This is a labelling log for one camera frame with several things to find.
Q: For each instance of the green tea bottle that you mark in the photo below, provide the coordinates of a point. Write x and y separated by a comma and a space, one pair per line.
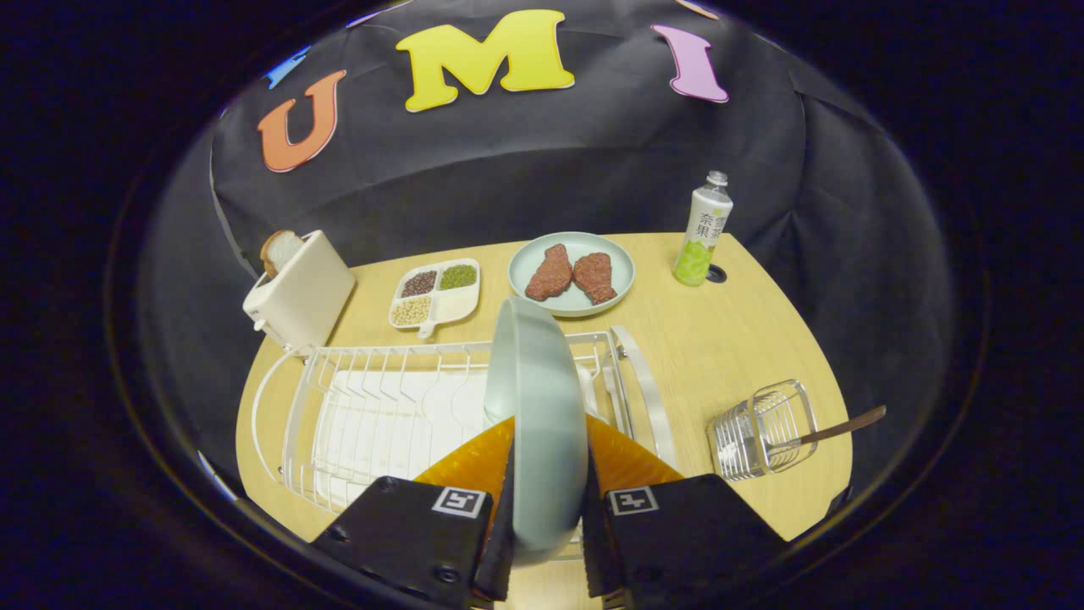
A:
701, 237

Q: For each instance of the pile of yellow beans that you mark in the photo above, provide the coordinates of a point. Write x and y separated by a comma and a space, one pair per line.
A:
411, 311

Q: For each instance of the brown meat patty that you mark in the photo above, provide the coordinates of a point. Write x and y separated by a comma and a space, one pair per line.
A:
550, 273
595, 277

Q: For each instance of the toasted bread slice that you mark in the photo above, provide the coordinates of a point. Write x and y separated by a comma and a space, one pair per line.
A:
278, 250

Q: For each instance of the pile of red beans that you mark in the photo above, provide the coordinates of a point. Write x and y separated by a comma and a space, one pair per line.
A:
419, 284

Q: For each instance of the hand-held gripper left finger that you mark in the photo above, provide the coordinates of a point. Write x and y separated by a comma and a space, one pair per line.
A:
406, 534

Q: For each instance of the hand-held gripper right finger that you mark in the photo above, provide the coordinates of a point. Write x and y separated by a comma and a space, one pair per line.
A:
677, 534

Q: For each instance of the pile of green beans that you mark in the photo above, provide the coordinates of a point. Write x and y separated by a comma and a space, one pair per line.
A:
458, 277

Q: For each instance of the white toaster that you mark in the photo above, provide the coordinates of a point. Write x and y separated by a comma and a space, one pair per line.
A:
301, 296

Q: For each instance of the white divided snack dish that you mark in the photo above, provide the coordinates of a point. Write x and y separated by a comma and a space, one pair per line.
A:
457, 303

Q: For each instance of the black backdrop cloth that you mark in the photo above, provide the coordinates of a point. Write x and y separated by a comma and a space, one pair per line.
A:
550, 169

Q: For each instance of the pale green plate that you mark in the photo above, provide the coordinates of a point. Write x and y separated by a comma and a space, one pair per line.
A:
529, 254
538, 407

